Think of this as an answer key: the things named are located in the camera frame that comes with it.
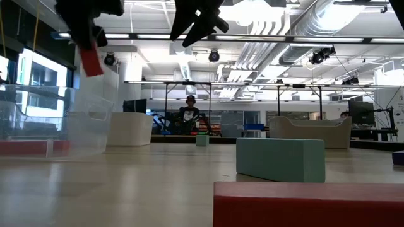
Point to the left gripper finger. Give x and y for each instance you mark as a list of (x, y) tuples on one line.
[(83, 34), (101, 36)]

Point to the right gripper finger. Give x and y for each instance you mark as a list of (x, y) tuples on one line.
[(202, 31), (184, 22)]

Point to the red wooden block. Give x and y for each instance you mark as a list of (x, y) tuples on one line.
[(309, 205), (91, 63)]

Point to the small teal cube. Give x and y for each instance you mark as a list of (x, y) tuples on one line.
[(202, 140)]

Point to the teal rectangular block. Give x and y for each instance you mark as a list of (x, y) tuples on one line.
[(281, 159)]

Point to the purple rectangular block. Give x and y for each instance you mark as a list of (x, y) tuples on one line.
[(399, 157)]

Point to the overhead light bar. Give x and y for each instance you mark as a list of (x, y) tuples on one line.
[(259, 38)]

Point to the black computer monitor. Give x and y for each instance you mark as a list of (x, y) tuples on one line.
[(361, 112), (134, 106)]

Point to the person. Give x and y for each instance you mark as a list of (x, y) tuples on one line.
[(344, 114), (188, 115)]

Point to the clear plastic bin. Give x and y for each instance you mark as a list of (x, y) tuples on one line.
[(88, 132)]

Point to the white plastic bin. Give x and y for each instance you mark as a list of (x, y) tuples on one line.
[(129, 129)]

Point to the blue storage bin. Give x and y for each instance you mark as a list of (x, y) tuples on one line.
[(253, 126)]

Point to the grey plastic bin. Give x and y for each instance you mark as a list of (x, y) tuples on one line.
[(309, 135)]

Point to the black ceiling camera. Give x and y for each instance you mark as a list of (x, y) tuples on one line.
[(213, 55), (109, 59), (320, 56)]

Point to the black metal stand frame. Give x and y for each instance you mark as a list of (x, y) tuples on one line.
[(166, 104), (320, 101)]

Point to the silver ventilation duct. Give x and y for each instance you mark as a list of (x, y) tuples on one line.
[(315, 19)]

